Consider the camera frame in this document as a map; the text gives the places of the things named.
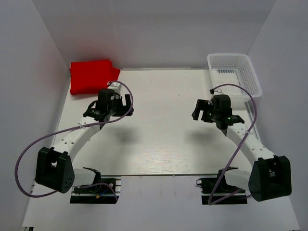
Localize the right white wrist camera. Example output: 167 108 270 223
209 88 224 95

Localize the white plastic basket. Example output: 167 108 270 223
207 53 262 103

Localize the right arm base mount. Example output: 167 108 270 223
195 175 247 205

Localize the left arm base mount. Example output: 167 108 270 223
70 177 121 205

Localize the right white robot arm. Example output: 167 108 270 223
192 94 292 205

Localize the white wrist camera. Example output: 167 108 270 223
107 81 122 95
209 88 224 95

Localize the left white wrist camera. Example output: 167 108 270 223
107 81 122 95

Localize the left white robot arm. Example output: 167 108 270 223
35 82 133 193

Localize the folded red t shirt stack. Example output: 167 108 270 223
70 68 120 95

